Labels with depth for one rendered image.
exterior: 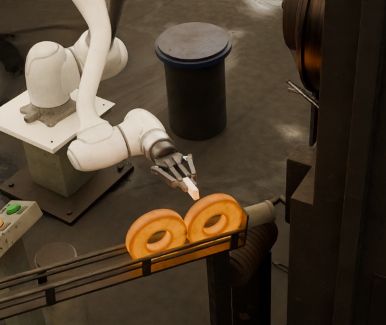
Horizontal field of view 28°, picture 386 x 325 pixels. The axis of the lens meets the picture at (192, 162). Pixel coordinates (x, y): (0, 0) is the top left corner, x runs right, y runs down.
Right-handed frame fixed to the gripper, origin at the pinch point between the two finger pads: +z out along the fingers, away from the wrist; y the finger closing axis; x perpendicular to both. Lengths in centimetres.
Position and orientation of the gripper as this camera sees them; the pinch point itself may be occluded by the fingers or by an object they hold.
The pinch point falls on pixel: (191, 188)
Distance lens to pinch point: 210.3
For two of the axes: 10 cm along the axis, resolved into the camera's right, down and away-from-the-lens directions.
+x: -0.9, -8.1, -5.8
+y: -9.0, 3.1, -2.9
